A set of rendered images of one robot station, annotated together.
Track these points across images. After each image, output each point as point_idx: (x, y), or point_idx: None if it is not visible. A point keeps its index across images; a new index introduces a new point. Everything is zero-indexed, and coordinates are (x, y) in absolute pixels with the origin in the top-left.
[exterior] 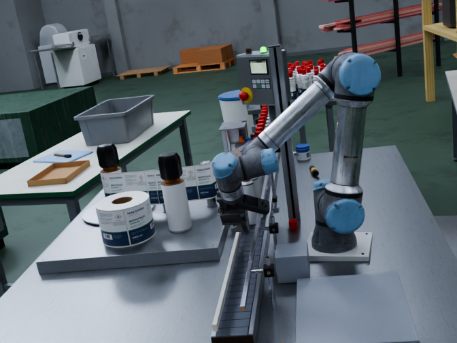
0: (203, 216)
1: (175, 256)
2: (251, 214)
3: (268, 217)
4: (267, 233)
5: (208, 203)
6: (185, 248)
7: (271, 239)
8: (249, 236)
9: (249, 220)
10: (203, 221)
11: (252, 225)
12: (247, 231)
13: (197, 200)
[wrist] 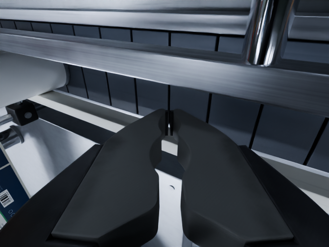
0: (48, 157)
1: (187, 242)
2: (30, 74)
3: (18, 10)
4: (102, 10)
5: (13, 144)
6: (173, 234)
7: (105, 0)
8: (129, 80)
9: (54, 78)
10: (65, 163)
11: (67, 65)
12: (255, 154)
13: (11, 149)
